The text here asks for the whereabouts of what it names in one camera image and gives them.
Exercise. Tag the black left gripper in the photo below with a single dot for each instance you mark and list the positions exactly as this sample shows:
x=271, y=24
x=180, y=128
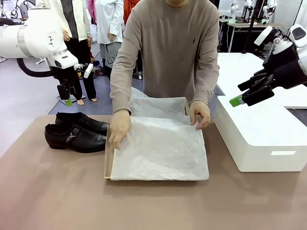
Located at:
x=64, y=76

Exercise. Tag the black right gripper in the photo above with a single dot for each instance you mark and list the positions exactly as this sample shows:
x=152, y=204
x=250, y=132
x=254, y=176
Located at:
x=286, y=68

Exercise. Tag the black leather buckle shoe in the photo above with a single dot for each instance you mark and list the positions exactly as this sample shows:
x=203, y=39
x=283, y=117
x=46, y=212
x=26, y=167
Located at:
x=79, y=141

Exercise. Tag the white tissue paper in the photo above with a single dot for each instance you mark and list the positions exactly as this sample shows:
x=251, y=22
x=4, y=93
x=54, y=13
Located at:
x=158, y=148

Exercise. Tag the person's left forearm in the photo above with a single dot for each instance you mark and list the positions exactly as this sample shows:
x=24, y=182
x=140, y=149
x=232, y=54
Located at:
x=205, y=83

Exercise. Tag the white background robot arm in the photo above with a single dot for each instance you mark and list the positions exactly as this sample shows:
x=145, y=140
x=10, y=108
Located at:
x=268, y=10
x=236, y=10

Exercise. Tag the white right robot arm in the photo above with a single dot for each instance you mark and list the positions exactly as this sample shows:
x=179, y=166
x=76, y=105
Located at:
x=301, y=33

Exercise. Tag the person's right forearm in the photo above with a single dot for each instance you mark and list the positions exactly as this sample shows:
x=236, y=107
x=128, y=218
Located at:
x=120, y=91

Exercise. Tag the white plastic box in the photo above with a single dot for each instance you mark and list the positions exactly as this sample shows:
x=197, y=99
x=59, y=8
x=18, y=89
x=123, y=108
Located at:
x=254, y=134

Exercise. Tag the brown cardboard shoe box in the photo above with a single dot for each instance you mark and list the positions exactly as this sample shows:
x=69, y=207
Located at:
x=108, y=155

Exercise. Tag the person's left hand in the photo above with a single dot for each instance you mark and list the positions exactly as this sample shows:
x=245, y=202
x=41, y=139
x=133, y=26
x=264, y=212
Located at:
x=201, y=115

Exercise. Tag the person's right hand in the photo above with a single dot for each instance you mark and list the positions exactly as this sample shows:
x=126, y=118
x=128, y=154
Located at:
x=120, y=129

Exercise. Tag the grey-blue floor mat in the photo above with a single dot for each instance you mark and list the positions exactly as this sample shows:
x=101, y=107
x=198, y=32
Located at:
x=72, y=110

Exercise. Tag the white side table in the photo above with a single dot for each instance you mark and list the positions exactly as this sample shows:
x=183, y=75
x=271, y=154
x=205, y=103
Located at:
x=239, y=69

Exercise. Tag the colourful patterned fabric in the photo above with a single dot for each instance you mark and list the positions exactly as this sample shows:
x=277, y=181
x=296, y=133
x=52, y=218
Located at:
x=97, y=69

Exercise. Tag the black-framed background table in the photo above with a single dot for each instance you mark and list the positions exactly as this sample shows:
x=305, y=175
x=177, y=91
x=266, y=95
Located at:
x=239, y=28

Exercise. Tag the black vertical pole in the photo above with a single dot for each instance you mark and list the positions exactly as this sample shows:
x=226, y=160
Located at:
x=250, y=24

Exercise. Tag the mannequin in cream jacket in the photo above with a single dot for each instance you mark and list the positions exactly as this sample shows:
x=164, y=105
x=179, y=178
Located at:
x=74, y=21

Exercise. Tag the white label sticker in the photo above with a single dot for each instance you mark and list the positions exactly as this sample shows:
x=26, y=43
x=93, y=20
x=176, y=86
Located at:
x=283, y=153

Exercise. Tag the mannequin in white shirt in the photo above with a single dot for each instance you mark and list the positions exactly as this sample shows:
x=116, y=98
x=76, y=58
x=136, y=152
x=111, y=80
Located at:
x=108, y=24

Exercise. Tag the pink garment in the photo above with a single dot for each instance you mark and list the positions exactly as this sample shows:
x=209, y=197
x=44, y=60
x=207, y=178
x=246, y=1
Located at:
x=91, y=10

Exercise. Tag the mannequin in orange hoodie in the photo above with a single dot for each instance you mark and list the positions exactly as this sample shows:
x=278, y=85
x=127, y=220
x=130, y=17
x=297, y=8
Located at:
x=128, y=12

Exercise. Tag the person in beige sweater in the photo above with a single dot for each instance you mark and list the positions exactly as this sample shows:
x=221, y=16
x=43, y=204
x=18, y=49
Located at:
x=168, y=48

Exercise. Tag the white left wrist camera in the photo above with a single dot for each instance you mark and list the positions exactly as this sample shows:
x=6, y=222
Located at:
x=88, y=70

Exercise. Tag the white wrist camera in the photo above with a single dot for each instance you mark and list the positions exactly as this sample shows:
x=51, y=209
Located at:
x=262, y=36
x=88, y=70

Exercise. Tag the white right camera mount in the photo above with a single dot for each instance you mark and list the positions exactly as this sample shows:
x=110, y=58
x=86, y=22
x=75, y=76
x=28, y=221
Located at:
x=280, y=46

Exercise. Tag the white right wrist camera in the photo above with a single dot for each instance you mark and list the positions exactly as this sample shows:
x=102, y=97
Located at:
x=262, y=36

